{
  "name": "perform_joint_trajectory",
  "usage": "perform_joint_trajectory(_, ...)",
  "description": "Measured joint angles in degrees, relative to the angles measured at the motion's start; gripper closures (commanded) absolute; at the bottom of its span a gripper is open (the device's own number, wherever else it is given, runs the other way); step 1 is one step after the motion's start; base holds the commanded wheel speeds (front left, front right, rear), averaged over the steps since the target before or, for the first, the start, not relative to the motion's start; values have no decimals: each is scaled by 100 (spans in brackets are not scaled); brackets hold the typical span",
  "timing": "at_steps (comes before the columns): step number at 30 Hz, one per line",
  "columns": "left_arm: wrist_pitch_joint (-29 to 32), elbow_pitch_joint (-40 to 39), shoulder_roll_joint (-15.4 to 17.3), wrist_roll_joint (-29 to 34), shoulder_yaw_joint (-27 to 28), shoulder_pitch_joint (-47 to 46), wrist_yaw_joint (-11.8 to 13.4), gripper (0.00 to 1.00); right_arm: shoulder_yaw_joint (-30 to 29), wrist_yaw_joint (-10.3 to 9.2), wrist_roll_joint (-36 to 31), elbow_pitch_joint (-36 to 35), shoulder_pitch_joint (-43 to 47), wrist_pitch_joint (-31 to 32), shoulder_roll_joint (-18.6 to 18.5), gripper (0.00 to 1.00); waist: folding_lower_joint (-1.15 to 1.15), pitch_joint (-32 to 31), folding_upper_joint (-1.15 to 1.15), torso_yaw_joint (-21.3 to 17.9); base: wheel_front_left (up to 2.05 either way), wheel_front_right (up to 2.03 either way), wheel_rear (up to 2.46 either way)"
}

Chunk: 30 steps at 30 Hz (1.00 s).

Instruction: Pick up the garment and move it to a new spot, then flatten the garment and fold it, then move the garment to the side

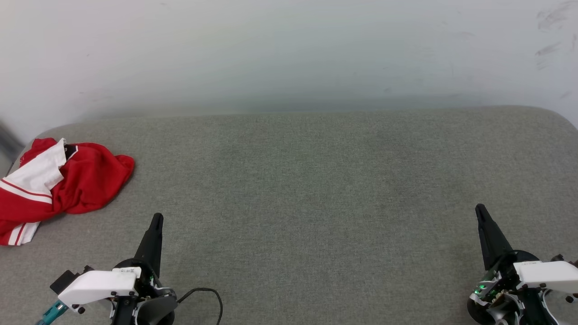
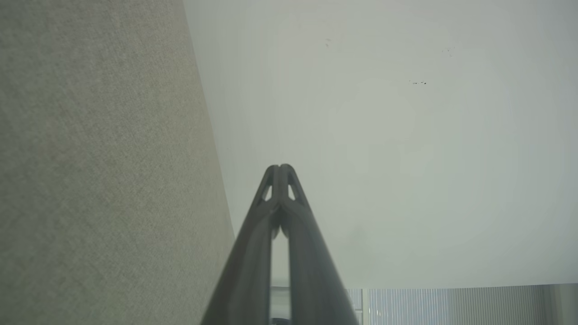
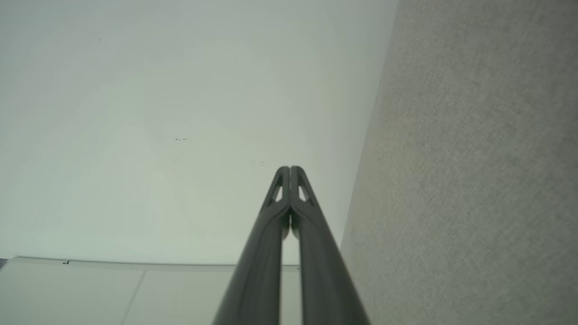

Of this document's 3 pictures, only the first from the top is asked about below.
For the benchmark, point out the grey fabric sofa seat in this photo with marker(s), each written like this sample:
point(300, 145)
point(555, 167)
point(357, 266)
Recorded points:
point(307, 189)

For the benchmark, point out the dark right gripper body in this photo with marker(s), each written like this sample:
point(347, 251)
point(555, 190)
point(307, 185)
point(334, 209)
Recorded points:
point(501, 298)

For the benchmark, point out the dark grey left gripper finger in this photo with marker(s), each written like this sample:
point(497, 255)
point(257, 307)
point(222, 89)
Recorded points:
point(152, 246)

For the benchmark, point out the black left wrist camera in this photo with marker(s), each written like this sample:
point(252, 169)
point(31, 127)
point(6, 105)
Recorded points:
point(67, 280)

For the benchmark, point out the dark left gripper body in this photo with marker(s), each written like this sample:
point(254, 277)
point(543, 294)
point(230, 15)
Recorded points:
point(156, 302)

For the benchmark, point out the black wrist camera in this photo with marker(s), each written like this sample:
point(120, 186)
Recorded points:
point(67, 280)
point(562, 259)

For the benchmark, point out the red and white jersey shirt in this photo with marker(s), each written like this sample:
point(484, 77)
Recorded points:
point(88, 180)

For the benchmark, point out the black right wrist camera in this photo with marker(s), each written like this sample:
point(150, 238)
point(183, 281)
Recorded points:
point(562, 259)

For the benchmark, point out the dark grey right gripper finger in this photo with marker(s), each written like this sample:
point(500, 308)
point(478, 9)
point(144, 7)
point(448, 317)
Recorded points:
point(491, 239)

